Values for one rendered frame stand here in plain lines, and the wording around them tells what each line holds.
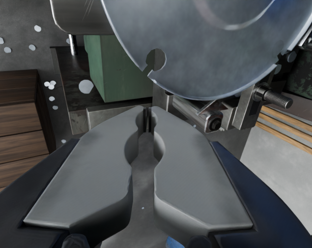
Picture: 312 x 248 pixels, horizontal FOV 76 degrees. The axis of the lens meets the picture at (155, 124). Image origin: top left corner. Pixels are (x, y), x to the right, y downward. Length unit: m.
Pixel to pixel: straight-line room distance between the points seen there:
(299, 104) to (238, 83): 0.34
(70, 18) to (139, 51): 0.06
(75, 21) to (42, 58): 0.81
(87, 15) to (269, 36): 0.22
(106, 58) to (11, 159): 0.53
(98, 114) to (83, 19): 0.21
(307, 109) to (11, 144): 0.82
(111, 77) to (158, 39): 0.16
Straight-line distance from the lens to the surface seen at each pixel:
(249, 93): 0.37
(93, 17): 0.19
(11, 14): 0.97
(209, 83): 0.26
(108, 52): 0.33
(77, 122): 0.39
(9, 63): 1.01
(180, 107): 0.31
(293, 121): 1.40
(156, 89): 0.36
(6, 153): 0.76
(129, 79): 0.35
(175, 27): 0.21
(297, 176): 1.84
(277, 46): 0.32
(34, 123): 0.70
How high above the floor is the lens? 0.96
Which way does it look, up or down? 50 degrees down
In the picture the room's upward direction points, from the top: 139 degrees clockwise
